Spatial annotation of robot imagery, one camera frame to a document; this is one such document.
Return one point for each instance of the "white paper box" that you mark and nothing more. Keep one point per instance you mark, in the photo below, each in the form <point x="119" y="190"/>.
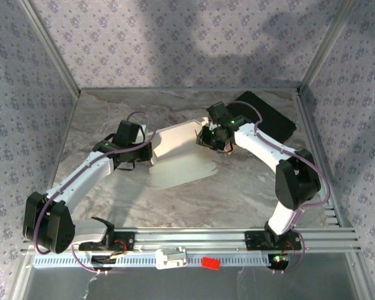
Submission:
<point x="181" y="162"/>

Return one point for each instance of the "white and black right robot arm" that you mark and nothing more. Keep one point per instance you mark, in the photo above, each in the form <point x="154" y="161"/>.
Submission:
<point x="259" y="147"/>

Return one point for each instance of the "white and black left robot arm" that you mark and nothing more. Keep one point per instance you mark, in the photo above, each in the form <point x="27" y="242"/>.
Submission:
<point x="81" y="178"/>

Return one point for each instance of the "black flat case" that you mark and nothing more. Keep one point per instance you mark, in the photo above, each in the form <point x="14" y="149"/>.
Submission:
<point x="275" y="122"/>

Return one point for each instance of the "white plastic clip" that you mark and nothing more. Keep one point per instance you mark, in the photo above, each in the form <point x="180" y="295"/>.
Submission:
<point x="168" y="261"/>

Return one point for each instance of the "black semicircular electronics board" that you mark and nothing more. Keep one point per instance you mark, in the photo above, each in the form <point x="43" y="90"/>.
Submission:
<point x="278" y="262"/>
<point x="101" y="260"/>

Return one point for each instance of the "red plastic block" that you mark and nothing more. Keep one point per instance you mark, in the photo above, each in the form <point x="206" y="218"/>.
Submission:
<point x="211" y="263"/>

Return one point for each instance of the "short stacked aluminium rails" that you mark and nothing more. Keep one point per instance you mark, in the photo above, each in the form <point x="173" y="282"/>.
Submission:
<point x="331" y="215"/>

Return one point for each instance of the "aluminium side frame rail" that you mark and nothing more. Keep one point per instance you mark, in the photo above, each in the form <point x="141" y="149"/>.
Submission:
<point x="70" y="120"/>
<point x="326" y="156"/>

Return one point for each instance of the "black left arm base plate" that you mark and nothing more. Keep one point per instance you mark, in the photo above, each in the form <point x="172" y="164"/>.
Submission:
<point x="125" y="242"/>

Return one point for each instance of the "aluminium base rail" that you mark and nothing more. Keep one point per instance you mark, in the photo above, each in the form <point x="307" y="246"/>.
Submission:
<point x="190" y="239"/>

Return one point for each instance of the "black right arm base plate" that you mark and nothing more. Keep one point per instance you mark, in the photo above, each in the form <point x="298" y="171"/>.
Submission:
<point x="253" y="240"/>

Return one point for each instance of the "aluminium frame post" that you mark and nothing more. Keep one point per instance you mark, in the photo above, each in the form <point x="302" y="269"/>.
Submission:
<point x="51" y="47"/>
<point x="327" y="47"/>

